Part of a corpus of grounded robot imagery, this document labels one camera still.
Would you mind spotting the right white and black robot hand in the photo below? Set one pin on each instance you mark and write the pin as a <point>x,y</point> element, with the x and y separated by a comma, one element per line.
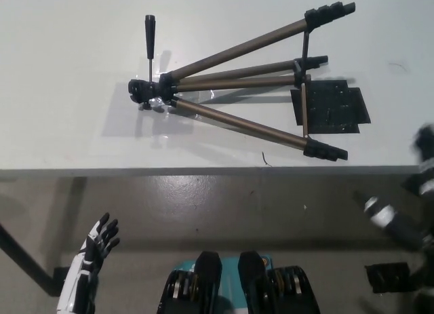
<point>386,217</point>

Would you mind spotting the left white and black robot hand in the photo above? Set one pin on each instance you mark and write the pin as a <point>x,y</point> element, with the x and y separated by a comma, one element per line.
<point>96,241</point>

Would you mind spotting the black and bronze camera tripod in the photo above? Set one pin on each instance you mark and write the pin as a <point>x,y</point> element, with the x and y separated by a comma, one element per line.
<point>149,90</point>

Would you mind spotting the black slanted table leg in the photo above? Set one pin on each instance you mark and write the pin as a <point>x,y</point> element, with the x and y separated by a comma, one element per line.
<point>25,259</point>

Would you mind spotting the small dark thread scrap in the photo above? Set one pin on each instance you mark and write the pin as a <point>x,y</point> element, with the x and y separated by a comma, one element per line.
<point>266,159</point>

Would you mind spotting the clear tape patch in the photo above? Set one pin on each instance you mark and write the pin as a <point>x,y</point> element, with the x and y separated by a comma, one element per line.
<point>200,96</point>

